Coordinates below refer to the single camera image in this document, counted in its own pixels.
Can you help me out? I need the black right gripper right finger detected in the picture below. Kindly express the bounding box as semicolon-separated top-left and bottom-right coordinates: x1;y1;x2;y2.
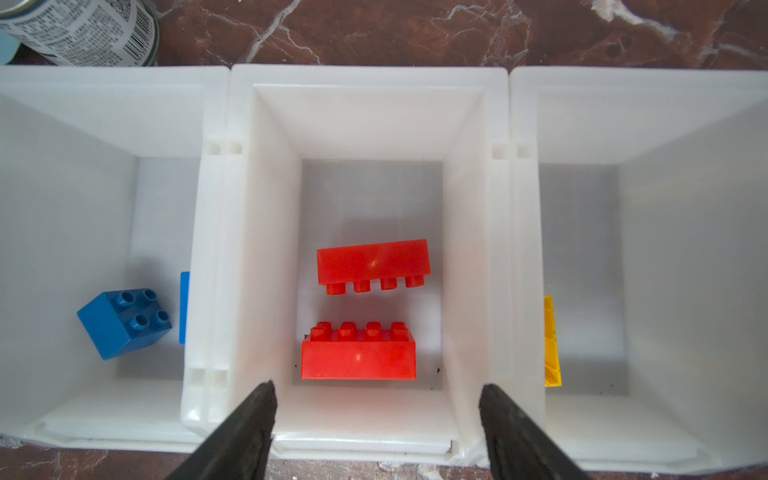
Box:
479;383;589;480

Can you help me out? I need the white bin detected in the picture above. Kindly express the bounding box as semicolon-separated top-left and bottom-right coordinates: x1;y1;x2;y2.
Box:
510;67;767;473
1;66;229;452
181;65;545;465

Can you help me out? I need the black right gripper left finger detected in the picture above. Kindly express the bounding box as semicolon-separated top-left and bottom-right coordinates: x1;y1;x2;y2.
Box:
167;381;277;480

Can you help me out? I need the long red lego brick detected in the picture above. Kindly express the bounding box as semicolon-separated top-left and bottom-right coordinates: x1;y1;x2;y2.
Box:
317;239;431;295

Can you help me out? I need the blue lego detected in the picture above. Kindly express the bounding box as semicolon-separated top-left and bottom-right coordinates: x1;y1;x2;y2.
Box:
178;271;190;345

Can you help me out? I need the blue lego brick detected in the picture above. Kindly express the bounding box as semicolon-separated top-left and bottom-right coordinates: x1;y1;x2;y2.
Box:
77;288;172;360

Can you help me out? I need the yellow lego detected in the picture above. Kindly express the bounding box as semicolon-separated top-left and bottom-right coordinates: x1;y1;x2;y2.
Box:
544;296;562;388

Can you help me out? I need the silver tin can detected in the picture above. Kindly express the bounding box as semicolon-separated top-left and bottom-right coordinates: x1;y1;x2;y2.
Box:
1;0;159;67

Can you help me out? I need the white middle bin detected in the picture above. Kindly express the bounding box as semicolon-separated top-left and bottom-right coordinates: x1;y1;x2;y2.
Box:
181;65;545;465

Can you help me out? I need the white left bin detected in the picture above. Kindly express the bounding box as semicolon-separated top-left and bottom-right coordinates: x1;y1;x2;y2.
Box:
1;66;229;452

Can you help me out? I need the white right bin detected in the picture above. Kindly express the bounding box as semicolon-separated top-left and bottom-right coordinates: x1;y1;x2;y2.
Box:
510;67;767;473

